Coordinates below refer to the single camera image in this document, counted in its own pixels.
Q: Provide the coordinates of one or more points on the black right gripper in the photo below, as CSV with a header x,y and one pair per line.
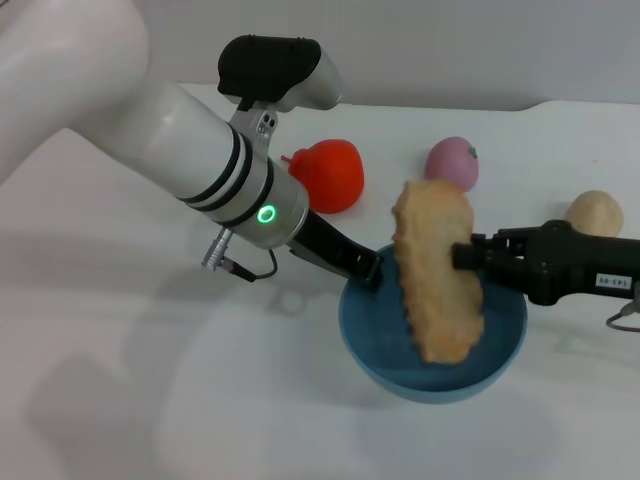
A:
x,y
565,265

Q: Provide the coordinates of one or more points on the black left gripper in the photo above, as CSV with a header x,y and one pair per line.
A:
x,y
325,242

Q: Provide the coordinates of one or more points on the long toasted bread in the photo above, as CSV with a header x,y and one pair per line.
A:
x,y
435,275

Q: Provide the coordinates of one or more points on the blue bowl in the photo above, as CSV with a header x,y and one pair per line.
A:
x,y
380,350

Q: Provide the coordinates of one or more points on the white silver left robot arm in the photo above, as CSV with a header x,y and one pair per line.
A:
x,y
150,135

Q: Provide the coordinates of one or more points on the pink toy peach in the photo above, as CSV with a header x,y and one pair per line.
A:
x,y
452,162

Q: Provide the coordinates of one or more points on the red toy pear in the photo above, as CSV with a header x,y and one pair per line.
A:
x,y
330,175

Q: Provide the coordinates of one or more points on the beige toy potato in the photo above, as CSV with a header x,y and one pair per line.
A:
x,y
595,212

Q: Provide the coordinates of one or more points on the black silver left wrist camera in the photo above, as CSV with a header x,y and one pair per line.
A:
x,y
270,65

